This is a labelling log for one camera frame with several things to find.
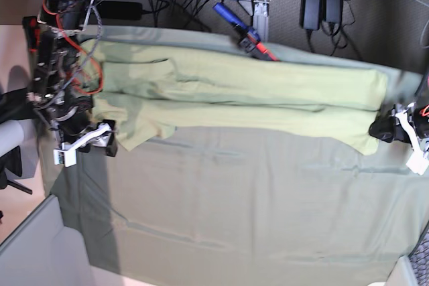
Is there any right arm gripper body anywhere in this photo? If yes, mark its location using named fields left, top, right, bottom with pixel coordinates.
left=50, top=108, right=116, bottom=152

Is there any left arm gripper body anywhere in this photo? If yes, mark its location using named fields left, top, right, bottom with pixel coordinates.
left=391, top=102, right=428, bottom=152

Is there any light green T-shirt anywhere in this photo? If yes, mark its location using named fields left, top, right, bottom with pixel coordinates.
left=83, top=40, right=387, bottom=155

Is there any robot arm at left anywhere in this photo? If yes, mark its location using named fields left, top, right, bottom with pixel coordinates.
left=369, top=70, right=428, bottom=153

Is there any robot arm at right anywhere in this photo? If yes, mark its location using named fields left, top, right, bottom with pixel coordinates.
left=25, top=0, right=117, bottom=166

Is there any white cylinder roll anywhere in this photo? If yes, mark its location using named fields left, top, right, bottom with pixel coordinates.
left=0, top=120, right=25, bottom=157

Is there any dark cloth hanging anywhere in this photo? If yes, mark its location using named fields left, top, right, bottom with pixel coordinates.
left=0, top=88, right=37, bottom=123

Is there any patterned chair corner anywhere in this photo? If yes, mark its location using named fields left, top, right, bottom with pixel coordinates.
left=408, top=224, right=429, bottom=286

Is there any grey white bin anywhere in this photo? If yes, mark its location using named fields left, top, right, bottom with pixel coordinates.
left=1, top=196, right=95, bottom=285

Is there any grey-green table cloth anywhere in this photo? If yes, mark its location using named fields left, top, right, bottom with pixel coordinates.
left=33, top=24, right=429, bottom=284

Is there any black power brick pair left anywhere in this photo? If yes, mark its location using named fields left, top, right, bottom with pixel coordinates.
left=300, top=0, right=320, bottom=31

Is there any blue orange bar clamp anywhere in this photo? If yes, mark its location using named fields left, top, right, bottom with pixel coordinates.
left=213, top=3, right=279, bottom=61

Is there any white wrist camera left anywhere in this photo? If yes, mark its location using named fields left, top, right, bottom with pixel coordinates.
left=406, top=151, right=428, bottom=175

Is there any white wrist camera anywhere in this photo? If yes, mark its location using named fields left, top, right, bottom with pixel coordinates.
left=53, top=149, right=77, bottom=167
left=406, top=151, right=428, bottom=175

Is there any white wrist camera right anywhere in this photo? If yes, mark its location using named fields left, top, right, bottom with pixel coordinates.
left=53, top=149, right=77, bottom=167

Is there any aluminium frame post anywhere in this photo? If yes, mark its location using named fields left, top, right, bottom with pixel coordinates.
left=252, top=0, right=271, bottom=42

